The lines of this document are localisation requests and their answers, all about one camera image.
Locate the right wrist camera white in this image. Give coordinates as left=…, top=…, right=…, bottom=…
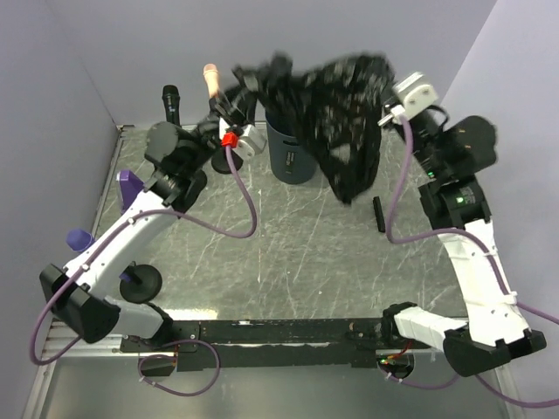
left=377, top=72, right=439, bottom=127

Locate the dark blue trash bin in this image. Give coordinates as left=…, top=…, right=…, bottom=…
left=265, top=111, right=317, bottom=185

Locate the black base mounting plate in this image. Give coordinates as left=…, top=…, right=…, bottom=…
left=120, top=318, right=433, bottom=372

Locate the pink beige microphone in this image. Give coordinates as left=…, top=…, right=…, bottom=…
left=203, top=63, right=220, bottom=98

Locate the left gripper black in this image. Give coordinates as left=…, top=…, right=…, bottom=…
left=184, top=70, right=266, bottom=174

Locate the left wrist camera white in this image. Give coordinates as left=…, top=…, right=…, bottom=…
left=218, top=120, right=267, bottom=161

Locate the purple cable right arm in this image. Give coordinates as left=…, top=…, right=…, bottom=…
left=386, top=117, right=559, bottom=409

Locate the aluminium front rail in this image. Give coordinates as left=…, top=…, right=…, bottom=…
left=43, top=319, right=411, bottom=356

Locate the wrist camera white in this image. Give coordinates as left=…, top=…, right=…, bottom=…
left=377, top=72, right=439, bottom=127
left=218, top=120, right=267, bottom=161

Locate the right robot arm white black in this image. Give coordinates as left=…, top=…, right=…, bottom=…
left=379, top=100, right=547, bottom=377

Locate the purple wedge shaped box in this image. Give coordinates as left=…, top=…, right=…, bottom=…
left=116, top=169, right=143, bottom=214

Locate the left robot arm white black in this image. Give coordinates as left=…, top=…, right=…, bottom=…
left=39, top=64, right=253, bottom=351

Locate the black stand of pink microphone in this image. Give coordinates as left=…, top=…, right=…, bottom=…
left=210, top=148, right=243, bottom=175

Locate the purple microphone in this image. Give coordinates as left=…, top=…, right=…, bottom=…
left=66, top=229, right=95, bottom=252

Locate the black plastic trash bag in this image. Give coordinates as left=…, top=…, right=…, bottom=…
left=252, top=52, right=395, bottom=205

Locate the black bar on table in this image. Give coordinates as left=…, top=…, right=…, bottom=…
left=373, top=196, right=386, bottom=234

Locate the black microphone orange ring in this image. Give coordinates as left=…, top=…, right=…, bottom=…
left=162, top=85, right=181, bottom=126

